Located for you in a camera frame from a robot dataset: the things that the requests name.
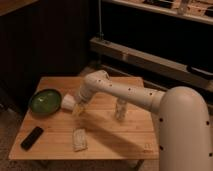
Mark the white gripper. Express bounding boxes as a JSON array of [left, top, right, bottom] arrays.
[[72, 87, 92, 116]]

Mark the white ceramic cup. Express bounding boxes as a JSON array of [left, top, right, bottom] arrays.
[[61, 94, 75, 110]]

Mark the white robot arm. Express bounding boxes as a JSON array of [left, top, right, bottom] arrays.
[[75, 70, 213, 171]]

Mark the green ceramic bowl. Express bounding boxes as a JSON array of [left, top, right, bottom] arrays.
[[28, 89, 62, 116]]

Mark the wooden table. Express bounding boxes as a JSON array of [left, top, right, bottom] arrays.
[[8, 76, 160, 161]]

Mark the black remote control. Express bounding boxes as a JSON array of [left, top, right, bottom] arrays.
[[20, 127, 44, 150]]

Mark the metal pole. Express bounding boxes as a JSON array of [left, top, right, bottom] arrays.
[[98, 0, 104, 41]]

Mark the wooden shelf unit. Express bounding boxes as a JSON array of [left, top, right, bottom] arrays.
[[90, 0, 213, 101]]

